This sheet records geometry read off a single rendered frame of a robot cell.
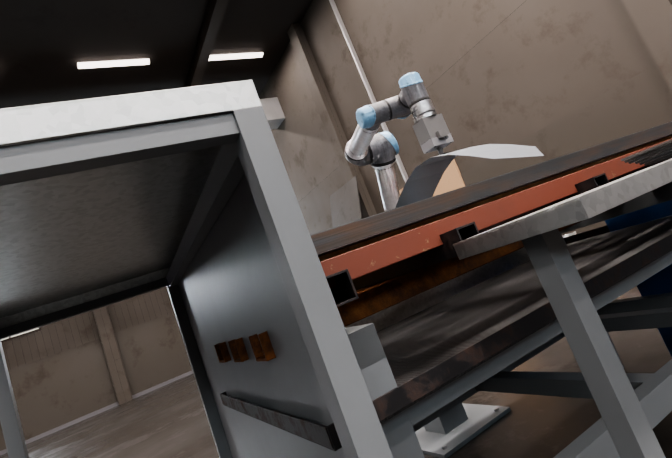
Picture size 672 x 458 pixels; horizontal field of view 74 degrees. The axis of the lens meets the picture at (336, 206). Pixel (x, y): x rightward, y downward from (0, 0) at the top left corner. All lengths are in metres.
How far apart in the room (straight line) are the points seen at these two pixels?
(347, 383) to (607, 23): 5.24
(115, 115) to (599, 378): 0.75
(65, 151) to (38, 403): 11.98
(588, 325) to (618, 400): 0.11
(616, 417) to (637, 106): 4.77
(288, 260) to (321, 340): 0.10
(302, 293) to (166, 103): 0.28
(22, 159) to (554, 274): 0.71
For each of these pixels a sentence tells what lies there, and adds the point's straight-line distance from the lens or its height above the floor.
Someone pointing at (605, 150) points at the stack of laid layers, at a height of 0.83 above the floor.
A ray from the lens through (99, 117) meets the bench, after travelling 0.58.
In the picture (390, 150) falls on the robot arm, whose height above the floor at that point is 1.21.
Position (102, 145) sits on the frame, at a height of 0.99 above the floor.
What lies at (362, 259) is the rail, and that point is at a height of 0.78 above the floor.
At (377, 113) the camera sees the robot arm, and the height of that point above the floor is 1.25.
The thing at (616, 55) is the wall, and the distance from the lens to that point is 5.53.
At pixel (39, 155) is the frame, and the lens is 0.57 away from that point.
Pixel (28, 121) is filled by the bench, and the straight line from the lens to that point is 0.58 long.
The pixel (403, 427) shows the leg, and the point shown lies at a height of 0.50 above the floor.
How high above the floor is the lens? 0.76
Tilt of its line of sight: 9 degrees up
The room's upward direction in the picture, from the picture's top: 21 degrees counter-clockwise
